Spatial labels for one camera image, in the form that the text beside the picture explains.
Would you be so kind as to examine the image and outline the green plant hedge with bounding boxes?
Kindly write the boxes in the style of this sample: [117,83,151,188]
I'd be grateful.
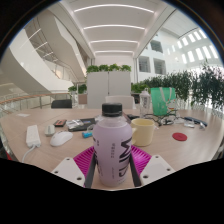
[130,63,224,111]

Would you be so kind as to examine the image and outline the green plants atop cabinet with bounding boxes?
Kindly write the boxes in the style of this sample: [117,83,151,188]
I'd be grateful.
[85,63,132,74]

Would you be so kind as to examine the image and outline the small clear plastic packet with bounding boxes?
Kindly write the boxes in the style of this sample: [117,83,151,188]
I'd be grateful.
[183,120,196,129]

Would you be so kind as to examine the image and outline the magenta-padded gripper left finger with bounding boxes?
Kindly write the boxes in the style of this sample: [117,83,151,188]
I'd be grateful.
[50,145,98,188]

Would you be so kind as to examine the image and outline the tangled black cables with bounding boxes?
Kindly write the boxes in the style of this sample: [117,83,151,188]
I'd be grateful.
[144,113,178,127]

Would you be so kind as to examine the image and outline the white computer mouse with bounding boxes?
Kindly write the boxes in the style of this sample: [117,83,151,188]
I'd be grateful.
[49,130,74,148]

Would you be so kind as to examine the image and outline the small blue object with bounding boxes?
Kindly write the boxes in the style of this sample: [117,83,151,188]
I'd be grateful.
[81,130,94,139]

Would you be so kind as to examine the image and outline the green tote bag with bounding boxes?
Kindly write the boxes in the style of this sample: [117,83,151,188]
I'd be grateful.
[150,86,177,117]

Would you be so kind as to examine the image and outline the small grey white device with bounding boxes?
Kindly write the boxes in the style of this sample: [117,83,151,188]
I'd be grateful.
[44,124,56,137]

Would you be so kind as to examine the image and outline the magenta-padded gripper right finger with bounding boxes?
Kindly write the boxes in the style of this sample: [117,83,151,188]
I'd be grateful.
[129,144,177,188]

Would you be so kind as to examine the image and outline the pale yellow mug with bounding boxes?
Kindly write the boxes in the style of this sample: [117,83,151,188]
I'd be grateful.
[130,117,156,148]

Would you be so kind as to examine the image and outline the green plants in planter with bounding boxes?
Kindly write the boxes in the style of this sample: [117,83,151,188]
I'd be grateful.
[68,83,88,95]

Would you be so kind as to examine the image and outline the white chair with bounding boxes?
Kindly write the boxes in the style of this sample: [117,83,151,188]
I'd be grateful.
[105,95,137,110]

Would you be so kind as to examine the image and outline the white cabinet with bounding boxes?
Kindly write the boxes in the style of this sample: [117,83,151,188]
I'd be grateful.
[86,70,132,109]

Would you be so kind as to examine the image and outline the white power strip cable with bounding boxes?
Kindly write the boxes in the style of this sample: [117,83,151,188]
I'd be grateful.
[21,143,38,163]

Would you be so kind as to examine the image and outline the purple drink bottle black cap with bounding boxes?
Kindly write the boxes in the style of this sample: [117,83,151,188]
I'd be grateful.
[92,102,133,188]

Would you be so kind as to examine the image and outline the clear plastic water bottle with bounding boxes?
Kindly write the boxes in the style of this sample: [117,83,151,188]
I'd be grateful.
[138,87,152,119]

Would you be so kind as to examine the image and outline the flat round red coaster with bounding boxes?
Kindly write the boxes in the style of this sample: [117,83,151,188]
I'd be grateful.
[171,132,188,142]

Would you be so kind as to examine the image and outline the white power strip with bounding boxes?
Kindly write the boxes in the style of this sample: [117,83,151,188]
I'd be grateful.
[25,124,42,149]

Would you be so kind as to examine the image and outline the black chair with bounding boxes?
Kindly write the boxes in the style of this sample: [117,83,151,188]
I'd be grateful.
[50,98,73,109]

